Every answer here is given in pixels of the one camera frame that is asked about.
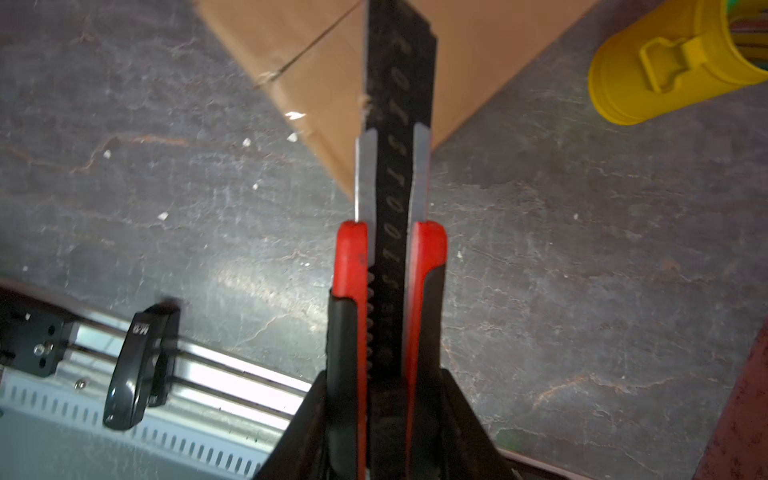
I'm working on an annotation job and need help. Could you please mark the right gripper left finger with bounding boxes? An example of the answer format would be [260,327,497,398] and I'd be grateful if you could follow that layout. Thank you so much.
[254,371,327,480]

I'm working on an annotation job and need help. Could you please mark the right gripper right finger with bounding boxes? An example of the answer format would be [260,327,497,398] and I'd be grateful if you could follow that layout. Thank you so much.
[441,369,517,479]

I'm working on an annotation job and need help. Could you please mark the red black utility knife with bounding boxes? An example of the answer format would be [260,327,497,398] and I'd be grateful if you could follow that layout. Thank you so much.
[326,1,447,479]

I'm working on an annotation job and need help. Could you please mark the brown cardboard express box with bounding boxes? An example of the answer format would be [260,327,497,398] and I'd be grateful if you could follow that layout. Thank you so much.
[194,0,595,195]

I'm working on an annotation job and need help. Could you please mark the yellow pen cup right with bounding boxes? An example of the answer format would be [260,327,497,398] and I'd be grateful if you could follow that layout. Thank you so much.
[588,1,767,125]

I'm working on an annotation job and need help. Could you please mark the aluminium frame rail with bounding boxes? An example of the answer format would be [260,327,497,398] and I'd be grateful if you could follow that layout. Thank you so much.
[0,278,313,480]

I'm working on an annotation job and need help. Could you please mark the black clamp handle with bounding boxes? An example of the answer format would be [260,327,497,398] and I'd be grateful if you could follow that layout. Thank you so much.
[102,299,181,431]

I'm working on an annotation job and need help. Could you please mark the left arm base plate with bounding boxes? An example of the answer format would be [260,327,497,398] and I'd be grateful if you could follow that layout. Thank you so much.
[1,288,75,378]

